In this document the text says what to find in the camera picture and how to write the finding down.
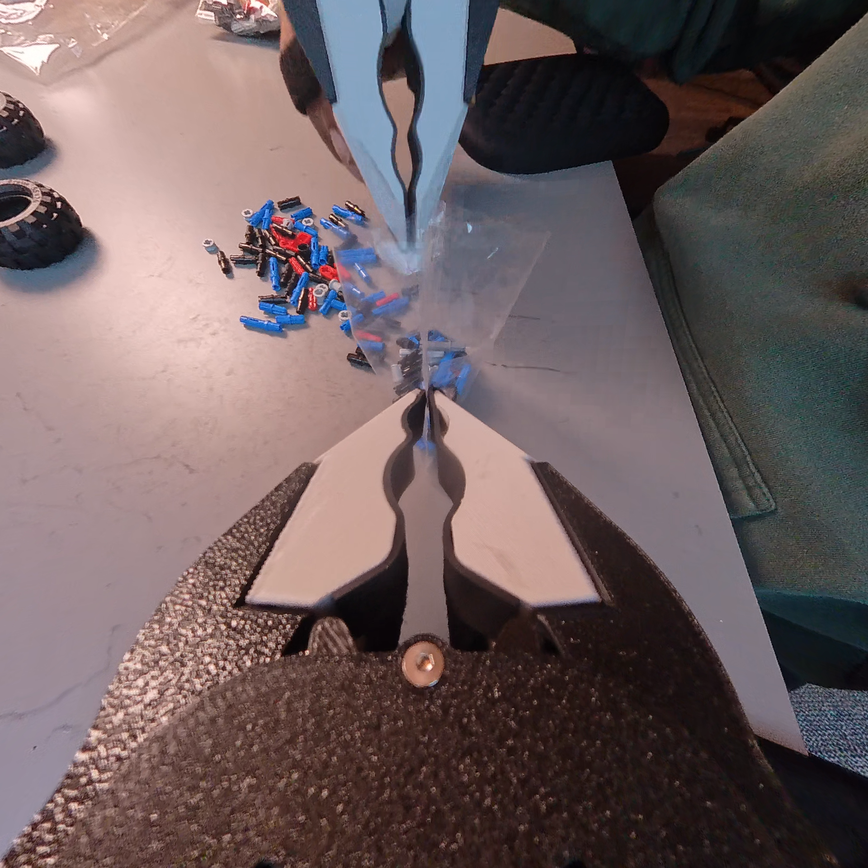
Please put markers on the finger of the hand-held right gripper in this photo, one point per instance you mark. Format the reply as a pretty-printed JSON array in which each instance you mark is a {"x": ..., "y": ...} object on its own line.
[
  {"x": 360, "y": 82},
  {"x": 441, "y": 68}
]

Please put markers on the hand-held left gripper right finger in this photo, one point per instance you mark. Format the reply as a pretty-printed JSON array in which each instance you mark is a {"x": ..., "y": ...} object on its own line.
[{"x": 522, "y": 529}]

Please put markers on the small bag of coloured parts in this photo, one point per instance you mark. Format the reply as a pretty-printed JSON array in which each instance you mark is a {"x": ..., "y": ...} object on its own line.
[{"x": 244, "y": 14}]

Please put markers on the black toy tyre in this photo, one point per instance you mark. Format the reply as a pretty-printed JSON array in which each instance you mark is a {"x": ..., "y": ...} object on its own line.
[
  {"x": 61, "y": 233},
  {"x": 16, "y": 129}
]

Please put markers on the person's right forearm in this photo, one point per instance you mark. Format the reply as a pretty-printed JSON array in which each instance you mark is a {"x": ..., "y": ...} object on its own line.
[{"x": 651, "y": 27}]

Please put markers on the small cluster of toy pins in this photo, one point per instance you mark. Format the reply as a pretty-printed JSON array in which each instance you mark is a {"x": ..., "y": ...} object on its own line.
[{"x": 407, "y": 356}]

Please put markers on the person's blue jeans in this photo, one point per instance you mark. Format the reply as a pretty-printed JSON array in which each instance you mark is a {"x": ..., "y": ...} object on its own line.
[{"x": 830, "y": 726}]

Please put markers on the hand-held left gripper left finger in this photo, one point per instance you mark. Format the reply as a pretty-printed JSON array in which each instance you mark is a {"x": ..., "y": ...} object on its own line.
[{"x": 332, "y": 529}]

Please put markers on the person's right hand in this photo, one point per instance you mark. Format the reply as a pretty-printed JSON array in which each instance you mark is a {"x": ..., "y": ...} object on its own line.
[{"x": 315, "y": 115}]

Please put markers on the crumpled clear plastic bag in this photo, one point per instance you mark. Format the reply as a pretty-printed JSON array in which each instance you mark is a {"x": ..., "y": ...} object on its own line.
[{"x": 54, "y": 27}]

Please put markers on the grey desk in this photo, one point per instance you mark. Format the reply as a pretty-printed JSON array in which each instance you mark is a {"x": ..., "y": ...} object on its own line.
[{"x": 136, "y": 475}]

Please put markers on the black padded armrest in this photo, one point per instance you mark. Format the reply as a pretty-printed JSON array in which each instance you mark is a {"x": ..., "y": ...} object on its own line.
[{"x": 563, "y": 115}]

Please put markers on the clear plastic bag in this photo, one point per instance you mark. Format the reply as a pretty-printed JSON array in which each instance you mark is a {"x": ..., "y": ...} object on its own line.
[
  {"x": 488, "y": 258},
  {"x": 54, "y": 27}
]

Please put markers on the large pile of toy pins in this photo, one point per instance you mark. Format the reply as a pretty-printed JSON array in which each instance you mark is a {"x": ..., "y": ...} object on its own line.
[{"x": 292, "y": 258}]

